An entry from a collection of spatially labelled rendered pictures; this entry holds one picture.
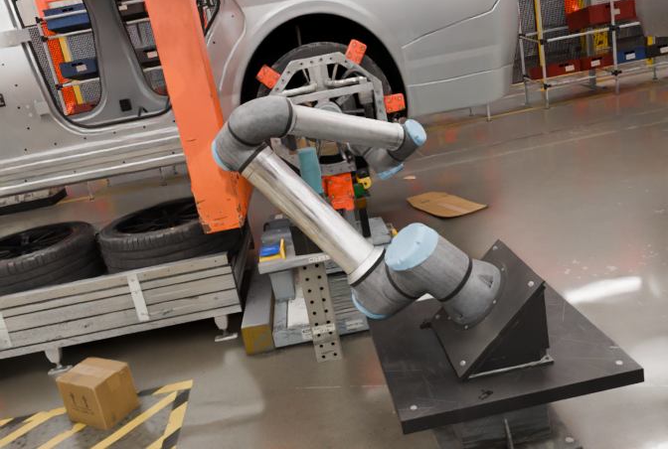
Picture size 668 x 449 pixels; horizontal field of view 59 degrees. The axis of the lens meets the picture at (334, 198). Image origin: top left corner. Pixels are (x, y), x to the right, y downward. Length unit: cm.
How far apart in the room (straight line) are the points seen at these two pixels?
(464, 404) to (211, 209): 134
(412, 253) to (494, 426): 55
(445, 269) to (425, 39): 154
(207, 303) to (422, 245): 133
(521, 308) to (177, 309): 161
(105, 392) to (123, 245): 72
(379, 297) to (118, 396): 112
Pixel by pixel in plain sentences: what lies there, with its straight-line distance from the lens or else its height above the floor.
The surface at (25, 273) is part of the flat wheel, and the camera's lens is 297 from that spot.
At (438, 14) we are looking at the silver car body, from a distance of 291.
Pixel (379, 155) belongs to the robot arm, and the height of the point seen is 78.
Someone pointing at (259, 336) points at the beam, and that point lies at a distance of 250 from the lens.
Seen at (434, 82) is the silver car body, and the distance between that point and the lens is 291.
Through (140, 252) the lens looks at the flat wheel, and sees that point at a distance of 275.
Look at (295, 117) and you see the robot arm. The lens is 165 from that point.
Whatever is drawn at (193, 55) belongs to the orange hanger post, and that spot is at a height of 122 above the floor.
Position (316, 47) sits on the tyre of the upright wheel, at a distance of 276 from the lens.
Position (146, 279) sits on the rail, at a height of 35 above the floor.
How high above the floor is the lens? 119
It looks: 15 degrees down
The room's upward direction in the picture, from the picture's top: 11 degrees counter-clockwise
